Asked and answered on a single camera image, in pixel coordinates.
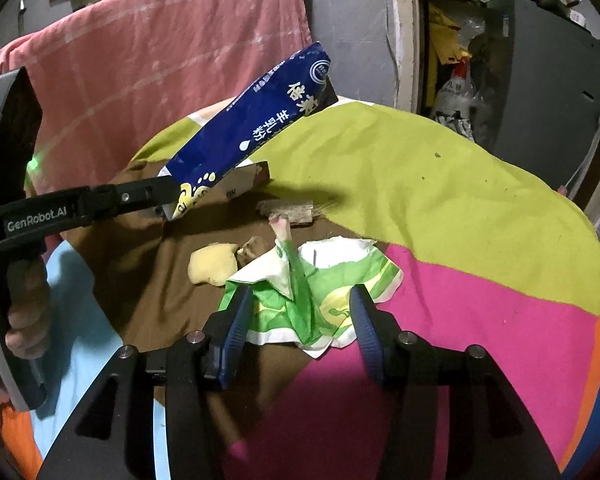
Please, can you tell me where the blue milk powder bag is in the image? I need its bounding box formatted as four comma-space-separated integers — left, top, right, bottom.
159, 42, 336, 220

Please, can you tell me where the person's left hand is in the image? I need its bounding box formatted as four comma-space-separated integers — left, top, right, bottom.
0, 258, 53, 406

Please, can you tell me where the brown wood scrap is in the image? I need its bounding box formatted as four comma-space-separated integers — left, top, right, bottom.
256, 200, 314, 226

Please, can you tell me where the yellow sponge piece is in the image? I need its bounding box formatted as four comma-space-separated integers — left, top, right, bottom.
187, 243, 238, 287

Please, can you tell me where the dark grey cabinet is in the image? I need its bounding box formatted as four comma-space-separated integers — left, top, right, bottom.
475, 0, 600, 188

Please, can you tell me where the green white plastic wrapper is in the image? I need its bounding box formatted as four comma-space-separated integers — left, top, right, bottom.
219, 214, 403, 359

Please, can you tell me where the pink checked cloth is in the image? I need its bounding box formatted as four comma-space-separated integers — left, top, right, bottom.
0, 0, 311, 193

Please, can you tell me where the colourful patchwork tablecloth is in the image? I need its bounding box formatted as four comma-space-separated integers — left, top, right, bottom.
0, 101, 600, 479

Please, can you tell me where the yellow plastic bag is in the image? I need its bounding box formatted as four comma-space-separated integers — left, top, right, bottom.
425, 3, 469, 107

